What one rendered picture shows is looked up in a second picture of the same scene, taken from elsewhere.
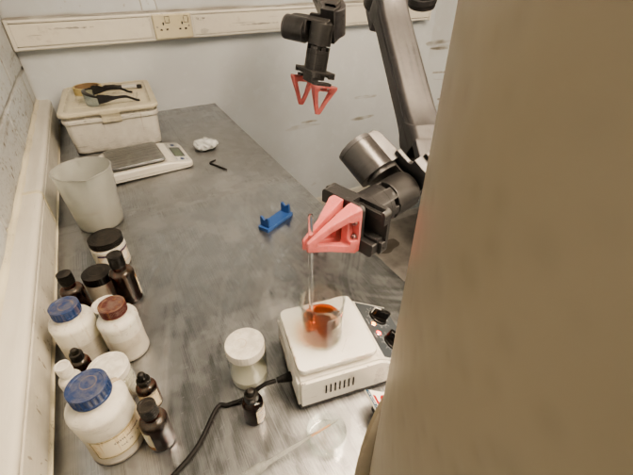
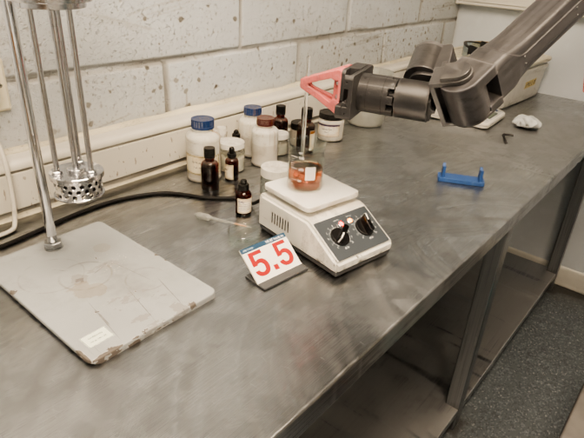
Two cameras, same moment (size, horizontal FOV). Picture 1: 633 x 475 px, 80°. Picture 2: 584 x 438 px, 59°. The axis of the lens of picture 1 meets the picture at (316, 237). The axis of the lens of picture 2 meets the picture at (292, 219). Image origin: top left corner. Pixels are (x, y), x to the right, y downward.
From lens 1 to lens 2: 75 cm
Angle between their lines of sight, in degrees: 56
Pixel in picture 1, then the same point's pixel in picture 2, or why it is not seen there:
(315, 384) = (266, 202)
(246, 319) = not seen: hidden behind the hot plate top
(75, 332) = (244, 123)
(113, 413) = (197, 138)
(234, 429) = (229, 208)
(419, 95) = (522, 26)
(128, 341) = (257, 147)
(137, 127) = not seen: hidden behind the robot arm
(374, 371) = (301, 231)
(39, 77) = (463, 29)
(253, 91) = not seen: outside the picture
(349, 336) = (312, 196)
